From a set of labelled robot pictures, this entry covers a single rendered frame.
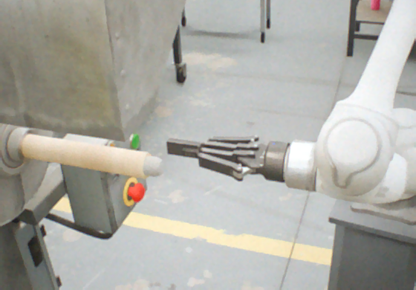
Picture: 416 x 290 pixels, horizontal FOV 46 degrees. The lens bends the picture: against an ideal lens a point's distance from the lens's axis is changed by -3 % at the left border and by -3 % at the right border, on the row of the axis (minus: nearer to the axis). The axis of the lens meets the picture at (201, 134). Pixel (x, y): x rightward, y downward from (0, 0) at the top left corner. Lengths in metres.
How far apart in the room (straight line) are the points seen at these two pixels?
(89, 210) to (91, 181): 0.08
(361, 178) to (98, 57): 0.44
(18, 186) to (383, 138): 0.52
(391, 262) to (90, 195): 0.86
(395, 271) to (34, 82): 1.23
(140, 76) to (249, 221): 2.07
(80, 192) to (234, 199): 1.66
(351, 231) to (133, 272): 1.13
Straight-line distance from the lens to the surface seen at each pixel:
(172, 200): 2.61
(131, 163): 0.61
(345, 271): 1.54
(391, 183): 0.88
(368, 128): 0.69
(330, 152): 0.70
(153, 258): 2.30
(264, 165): 0.91
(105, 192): 0.97
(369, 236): 1.43
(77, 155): 0.65
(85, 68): 0.39
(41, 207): 0.97
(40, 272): 1.20
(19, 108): 0.45
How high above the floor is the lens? 1.59
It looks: 30 degrees down
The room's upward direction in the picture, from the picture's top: 4 degrees counter-clockwise
